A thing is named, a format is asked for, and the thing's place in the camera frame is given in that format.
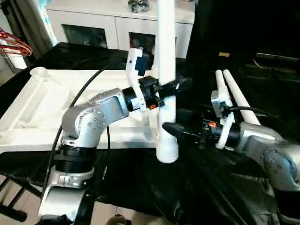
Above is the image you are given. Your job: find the white plastic table leg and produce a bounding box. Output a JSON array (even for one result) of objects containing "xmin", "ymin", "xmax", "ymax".
[
  {"xmin": 223, "ymin": 69, "xmax": 262, "ymax": 127},
  {"xmin": 215, "ymin": 69, "xmax": 234, "ymax": 113},
  {"xmin": 155, "ymin": 0, "xmax": 181, "ymax": 164}
]

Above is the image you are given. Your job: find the black work mat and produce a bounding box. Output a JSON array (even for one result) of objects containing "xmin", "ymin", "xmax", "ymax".
[{"xmin": 0, "ymin": 42, "xmax": 300, "ymax": 225}]

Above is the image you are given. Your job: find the white cabinet with glass doors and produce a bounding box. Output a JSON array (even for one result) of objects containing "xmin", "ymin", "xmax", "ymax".
[{"xmin": 45, "ymin": 0, "xmax": 195, "ymax": 59}]

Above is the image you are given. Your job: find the shiny ornament on cabinet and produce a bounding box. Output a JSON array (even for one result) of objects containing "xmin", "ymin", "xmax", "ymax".
[{"xmin": 128, "ymin": 0, "xmax": 150, "ymax": 14}]

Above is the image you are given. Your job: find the white plastic table top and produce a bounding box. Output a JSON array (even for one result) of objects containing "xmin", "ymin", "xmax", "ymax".
[{"xmin": 0, "ymin": 67, "xmax": 162, "ymax": 153}]

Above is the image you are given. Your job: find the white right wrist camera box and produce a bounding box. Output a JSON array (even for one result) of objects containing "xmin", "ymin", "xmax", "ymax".
[{"xmin": 210, "ymin": 88, "xmax": 234, "ymax": 150}]

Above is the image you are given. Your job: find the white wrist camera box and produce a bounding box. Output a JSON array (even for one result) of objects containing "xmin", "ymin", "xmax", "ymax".
[
  {"xmin": 126, "ymin": 47, "xmax": 153, "ymax": 111},
  {"xmin": 210, "ymin": 88, "xmax": 234, "ymax": 150}
]

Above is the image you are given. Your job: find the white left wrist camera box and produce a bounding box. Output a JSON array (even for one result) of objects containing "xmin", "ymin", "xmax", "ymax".
[{"xmin": 126, "ymin": 47, "xmax": 153, "ymax": 111}]

